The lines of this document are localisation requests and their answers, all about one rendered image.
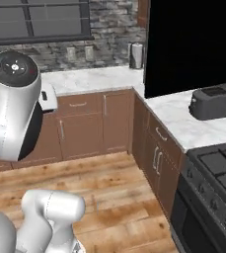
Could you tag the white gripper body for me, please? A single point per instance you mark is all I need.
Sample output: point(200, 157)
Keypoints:
point(52, 99)

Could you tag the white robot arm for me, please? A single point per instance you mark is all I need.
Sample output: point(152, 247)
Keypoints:
point(12, 108)

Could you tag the brown cupboard door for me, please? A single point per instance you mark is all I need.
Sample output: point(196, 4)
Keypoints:
point(47, 145)
point(150, 164)
point(119, 122)
point(168, 187)
point(83, 135)

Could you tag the dark framed window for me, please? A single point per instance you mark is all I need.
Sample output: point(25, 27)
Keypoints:
point(35, 19)

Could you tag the black fridge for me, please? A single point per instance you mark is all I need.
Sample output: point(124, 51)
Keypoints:
point(190, 42)

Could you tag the dark grey toaster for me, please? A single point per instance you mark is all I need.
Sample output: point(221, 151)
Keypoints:
point(210, 103)

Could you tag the black stove with oven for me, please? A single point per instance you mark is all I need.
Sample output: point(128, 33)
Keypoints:
point(210, 197)

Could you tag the grey wall socket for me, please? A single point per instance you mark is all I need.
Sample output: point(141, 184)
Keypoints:
point(89, 53)
point(71, 53)

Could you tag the brown wall cupboard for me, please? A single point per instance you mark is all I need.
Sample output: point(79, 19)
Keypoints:
point(143, 13)

